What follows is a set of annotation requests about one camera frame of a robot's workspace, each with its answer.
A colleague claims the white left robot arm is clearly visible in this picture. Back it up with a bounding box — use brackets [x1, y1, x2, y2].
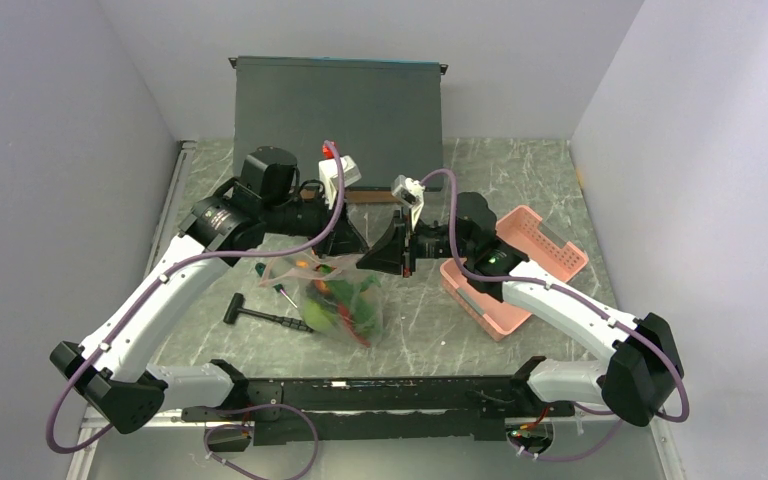
[50, 142, 365, 434]

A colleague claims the red chili pepper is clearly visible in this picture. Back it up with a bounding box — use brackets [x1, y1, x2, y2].
[337, 303, 371, 348]

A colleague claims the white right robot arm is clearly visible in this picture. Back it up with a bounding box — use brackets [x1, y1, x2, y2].
[357, 192, 690, 427]

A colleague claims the wooden block under box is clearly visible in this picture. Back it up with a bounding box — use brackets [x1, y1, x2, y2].
[345, 190, 417, 205]

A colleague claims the dark grey rack box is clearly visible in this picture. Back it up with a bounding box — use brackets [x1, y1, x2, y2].
[231, 56, 448, 190]

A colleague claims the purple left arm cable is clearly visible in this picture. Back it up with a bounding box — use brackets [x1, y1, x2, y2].
[47, 140, 347, 456]

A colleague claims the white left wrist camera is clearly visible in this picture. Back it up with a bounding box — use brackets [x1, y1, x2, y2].
[317, 153, 363, 203]

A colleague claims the pink plastic basket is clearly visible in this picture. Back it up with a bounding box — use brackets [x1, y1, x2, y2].
[438, 204, 591, 343]

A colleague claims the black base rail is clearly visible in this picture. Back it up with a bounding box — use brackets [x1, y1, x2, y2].
[182, 375, 574, 446]

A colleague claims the orange-green mango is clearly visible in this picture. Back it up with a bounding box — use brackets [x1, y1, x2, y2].
[311, 280, 333, 298]

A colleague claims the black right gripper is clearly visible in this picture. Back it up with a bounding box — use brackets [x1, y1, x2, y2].
[357, 206, 473, 278]

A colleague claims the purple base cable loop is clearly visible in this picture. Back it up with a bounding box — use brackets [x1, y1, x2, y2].
[202, 404, 321, 480]

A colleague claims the clear pink-dotted zip bag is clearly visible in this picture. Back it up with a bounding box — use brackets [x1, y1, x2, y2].
[260, 250, 384, 348]

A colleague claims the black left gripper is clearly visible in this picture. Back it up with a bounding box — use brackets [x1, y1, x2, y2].
[263, 184, 369, 260]

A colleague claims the green-handled screwdriver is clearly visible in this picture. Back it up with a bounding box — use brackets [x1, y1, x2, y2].
[255, 262, 298, 309]

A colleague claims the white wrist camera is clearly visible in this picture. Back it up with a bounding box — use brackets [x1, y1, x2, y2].
[391, 175, 425, 230]
[317, 153, 363, 203]

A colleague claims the green cucumber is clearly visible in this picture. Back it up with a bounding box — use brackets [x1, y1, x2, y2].
[324, 275, 381, 323]

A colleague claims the black T-handle tool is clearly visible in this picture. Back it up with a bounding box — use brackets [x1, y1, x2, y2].
[222, 293, 314, 333]

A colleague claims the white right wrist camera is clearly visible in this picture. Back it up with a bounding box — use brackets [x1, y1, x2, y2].
[391, 175, 425, 230]

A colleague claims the green apple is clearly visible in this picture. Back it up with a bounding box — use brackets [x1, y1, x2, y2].
[300, 302, 335, 334]

